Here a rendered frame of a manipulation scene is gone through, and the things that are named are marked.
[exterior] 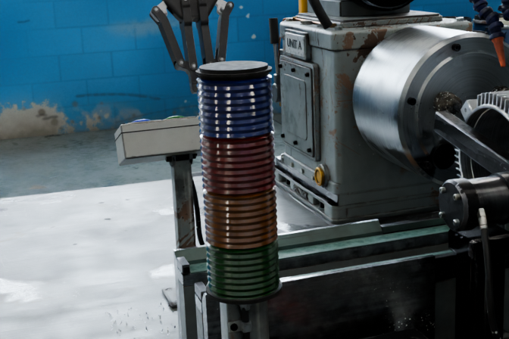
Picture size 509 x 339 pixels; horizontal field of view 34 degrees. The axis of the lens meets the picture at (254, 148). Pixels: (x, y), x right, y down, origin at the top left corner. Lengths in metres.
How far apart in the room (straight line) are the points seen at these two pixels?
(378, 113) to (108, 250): 0.53
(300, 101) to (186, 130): 0.48
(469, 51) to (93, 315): 0.70
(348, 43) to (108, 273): 0.57
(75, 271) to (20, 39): 5.09
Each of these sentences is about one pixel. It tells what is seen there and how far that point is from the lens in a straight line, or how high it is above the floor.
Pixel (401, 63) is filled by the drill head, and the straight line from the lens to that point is 1.36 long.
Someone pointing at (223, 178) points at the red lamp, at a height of 1.13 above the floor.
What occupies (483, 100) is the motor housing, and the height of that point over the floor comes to 1.10.
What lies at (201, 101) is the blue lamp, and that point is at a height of 1.19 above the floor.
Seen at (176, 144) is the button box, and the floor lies 1.04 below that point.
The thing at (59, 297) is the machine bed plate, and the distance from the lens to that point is 1.34.
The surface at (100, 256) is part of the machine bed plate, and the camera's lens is 1.49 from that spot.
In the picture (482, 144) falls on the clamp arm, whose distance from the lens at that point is 1.11.
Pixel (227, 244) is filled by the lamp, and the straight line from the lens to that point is 0.67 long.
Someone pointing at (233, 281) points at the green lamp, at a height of 1.05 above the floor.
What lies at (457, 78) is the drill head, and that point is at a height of 1.10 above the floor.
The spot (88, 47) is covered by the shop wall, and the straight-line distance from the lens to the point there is 6.48.
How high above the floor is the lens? 1.31
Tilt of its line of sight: 13 degrees down
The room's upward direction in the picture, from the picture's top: 2 degrees counter-clockwise
